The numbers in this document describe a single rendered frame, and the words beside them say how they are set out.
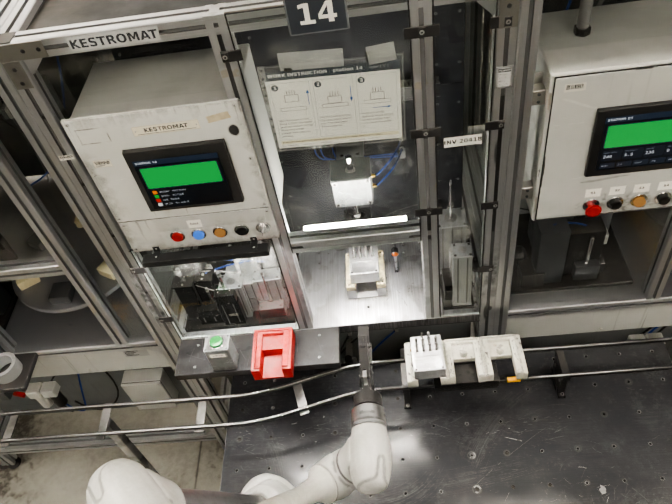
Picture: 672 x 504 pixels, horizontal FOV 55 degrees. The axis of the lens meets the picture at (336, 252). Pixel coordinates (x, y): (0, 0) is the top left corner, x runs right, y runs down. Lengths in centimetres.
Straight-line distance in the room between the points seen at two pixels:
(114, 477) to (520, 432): 128
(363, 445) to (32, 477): 205
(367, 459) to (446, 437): 60
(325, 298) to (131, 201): 78
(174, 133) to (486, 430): 133
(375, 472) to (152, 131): 96
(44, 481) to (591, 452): 233
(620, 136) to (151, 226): 120
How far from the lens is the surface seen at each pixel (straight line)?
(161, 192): 167
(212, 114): 152
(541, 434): 219
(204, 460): 305
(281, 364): 207
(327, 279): 225
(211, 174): 160
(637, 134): 166
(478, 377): 206
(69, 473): 329
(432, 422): 219
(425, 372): 200
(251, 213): 171
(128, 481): 141
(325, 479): 170
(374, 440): 162
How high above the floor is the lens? 264
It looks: 48 degrees down
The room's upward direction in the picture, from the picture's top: 12 degrees counter-clockwise
